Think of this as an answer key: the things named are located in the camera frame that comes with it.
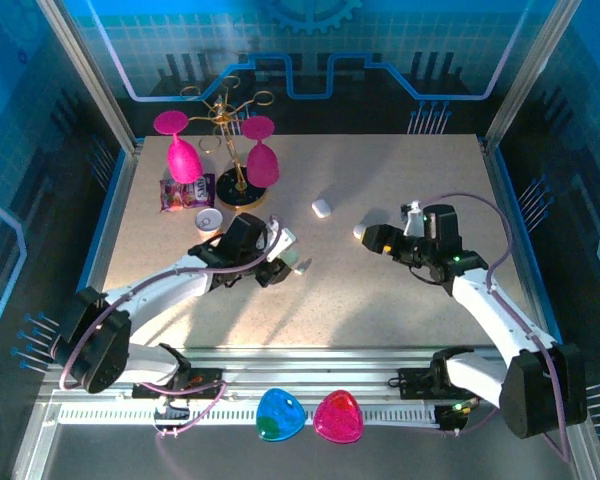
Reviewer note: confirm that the white earbud case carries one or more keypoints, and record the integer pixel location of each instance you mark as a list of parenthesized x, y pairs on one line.
[(321, 207), (359, 231)]

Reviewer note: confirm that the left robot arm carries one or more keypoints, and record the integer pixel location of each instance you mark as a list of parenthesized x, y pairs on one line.
[(155, 295)]

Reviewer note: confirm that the small pull-tab tin can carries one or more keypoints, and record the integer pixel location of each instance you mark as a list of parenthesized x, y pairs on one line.
[(209, 219)]

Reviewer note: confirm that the gold wine glass rack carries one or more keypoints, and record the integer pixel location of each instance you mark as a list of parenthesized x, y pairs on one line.
[(235, 195)]

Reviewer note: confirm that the purple candy bag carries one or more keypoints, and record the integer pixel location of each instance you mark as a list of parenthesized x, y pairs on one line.
[(190, 195)]

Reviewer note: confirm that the pink wine glass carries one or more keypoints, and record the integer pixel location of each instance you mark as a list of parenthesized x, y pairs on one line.
[(260, 167), (184, 162)]

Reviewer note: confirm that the blue translucent plastic dish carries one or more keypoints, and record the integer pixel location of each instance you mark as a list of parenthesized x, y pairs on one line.
[(280, 415)]

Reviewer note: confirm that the pink translucent plastic dish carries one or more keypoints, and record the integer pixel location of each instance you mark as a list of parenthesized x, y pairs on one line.
[(337, 417)]

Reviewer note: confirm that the black controller board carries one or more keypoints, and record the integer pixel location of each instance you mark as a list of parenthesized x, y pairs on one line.
[(452, 422)]

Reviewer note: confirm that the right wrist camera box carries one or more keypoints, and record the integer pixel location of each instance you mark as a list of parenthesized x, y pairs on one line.
[(412, 222)]

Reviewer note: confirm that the aluminium cross rail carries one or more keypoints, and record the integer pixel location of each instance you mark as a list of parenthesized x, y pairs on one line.
[(305, 370)]

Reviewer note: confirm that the aluminium side rail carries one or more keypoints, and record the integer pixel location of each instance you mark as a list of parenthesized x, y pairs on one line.
[(130, 155), (489, 152)]

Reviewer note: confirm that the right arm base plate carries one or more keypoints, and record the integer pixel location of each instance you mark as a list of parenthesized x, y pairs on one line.
[(415, 382)]

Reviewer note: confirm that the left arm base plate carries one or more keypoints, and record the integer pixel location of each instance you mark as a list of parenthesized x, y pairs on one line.
[(145, 387)]

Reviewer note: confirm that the aluminium frame post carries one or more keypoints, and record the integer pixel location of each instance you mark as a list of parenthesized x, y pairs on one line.
[(535, 65), (82, 65)]

